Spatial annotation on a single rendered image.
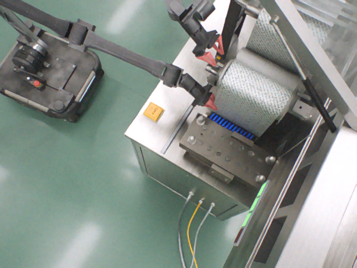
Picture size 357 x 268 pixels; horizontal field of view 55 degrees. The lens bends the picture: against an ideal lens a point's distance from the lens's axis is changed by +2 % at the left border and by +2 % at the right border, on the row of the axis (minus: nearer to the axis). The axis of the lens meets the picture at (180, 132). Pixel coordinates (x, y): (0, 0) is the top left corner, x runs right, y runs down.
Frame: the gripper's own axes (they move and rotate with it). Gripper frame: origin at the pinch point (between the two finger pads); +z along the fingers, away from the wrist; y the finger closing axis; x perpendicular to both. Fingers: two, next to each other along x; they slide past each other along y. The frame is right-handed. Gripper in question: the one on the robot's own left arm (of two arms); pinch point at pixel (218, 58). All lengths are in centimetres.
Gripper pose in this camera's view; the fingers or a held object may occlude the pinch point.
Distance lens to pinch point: 131.3
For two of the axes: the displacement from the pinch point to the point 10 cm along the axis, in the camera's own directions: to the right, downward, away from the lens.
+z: 6.2, 5.9, 5.1
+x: 5.9, 0.7, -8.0
